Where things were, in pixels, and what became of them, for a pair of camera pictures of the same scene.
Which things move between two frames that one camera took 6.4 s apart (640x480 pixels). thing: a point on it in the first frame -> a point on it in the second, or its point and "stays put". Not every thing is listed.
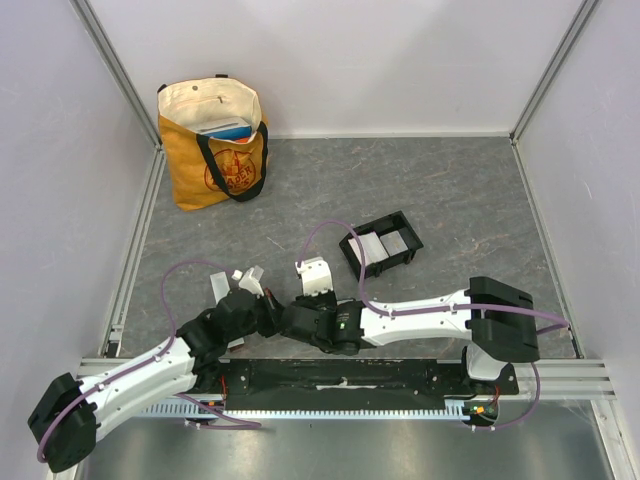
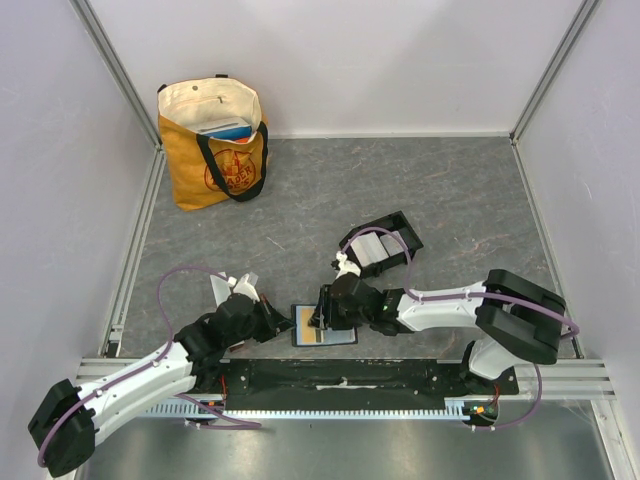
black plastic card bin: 349,245 stays put
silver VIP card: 393,243 stays put
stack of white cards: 373,250 stays put
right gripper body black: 293,319 -> 326,307
